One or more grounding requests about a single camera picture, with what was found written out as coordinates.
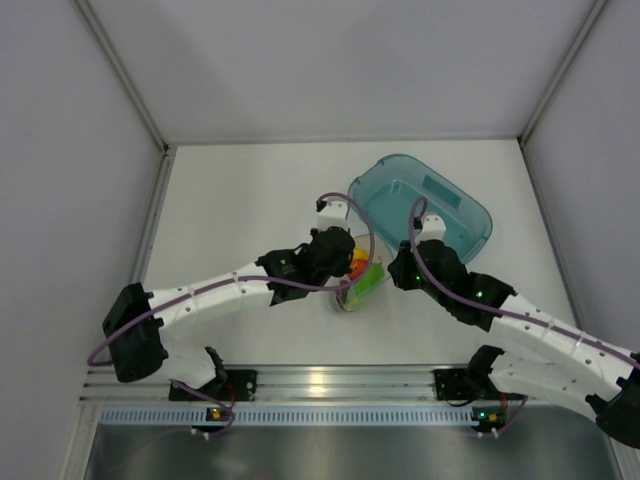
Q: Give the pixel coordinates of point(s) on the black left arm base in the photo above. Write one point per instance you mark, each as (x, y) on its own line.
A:
(241, 386)

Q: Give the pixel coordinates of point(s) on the brown fake chocolate food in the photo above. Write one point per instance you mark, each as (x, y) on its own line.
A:
(347, 298)

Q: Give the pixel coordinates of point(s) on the red fake apple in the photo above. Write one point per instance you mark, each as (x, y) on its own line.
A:
(358, 267)

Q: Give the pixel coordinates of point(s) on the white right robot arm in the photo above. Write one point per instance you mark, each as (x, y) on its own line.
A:
(527, 351)

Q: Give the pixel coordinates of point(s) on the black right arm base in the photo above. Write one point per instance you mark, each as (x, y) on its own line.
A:
(451, 385)

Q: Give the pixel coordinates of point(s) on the yellow fake pear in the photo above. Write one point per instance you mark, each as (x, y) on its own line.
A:
(360, 254)

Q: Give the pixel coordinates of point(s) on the green fake cucumber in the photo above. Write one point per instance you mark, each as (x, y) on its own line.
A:
(374, 276)

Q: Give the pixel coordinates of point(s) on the clear zip top bag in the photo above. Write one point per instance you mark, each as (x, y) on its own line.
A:
(379, 254)

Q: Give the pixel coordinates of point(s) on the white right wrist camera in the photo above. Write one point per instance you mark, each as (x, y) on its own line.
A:
(433, 228)

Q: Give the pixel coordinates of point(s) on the left aluminium corner post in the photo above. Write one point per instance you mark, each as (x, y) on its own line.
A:
(119, 69)

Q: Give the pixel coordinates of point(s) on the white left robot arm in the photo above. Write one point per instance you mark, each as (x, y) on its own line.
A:
(143, 327)

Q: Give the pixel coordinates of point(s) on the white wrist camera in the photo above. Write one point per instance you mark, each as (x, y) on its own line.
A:
(433, 228)
(331, 213)

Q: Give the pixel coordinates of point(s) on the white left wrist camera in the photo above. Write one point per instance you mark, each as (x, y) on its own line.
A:
(331, 213)

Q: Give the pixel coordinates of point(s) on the right aluminium corner post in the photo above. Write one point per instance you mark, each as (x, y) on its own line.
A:
(593, 16)

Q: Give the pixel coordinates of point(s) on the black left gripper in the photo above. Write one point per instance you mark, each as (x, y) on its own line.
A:
(344, 268)

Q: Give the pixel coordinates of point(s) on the aluminium corner post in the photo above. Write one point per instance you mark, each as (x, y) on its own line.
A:
(119, 69)
(593, 16)

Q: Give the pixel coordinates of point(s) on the aluminium rail front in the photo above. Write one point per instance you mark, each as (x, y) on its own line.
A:
(281, 383)

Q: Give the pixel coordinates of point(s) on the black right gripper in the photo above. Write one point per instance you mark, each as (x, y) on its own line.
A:
(400, 266)

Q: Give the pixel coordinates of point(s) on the white slotted cable duct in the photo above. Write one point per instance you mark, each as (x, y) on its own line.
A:
(250, 415)

